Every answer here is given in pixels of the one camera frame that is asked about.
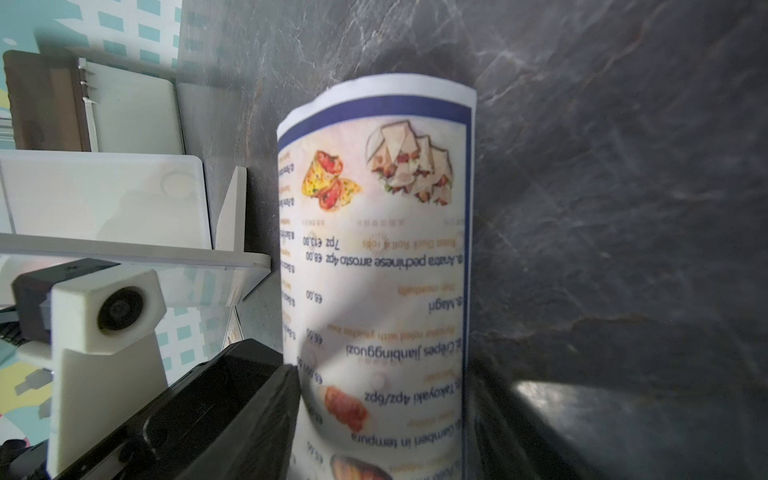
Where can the white menu stand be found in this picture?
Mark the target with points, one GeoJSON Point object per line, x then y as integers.
{"type": "Point", "coordinates": [148, 210]}
{"type": "Point", "coordinates": [128, 112]}

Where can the brown lid storage box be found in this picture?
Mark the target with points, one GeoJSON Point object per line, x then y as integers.
{"type": "Point", "coordinates": [46, 102]}

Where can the dim sum menu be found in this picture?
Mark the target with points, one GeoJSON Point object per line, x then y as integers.
{"type": "Point", "coordinates": [375, 188]}

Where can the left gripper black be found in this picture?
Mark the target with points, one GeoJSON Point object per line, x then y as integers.
{"type": "Point", "coordinates": [129, 451]}

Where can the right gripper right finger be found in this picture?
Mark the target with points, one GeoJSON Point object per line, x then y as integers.
{"type": "Point", "coordinates": [505, 439]}

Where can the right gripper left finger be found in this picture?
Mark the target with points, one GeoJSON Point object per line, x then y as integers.
{"type": "Point", "coordinates": [236, 420]}

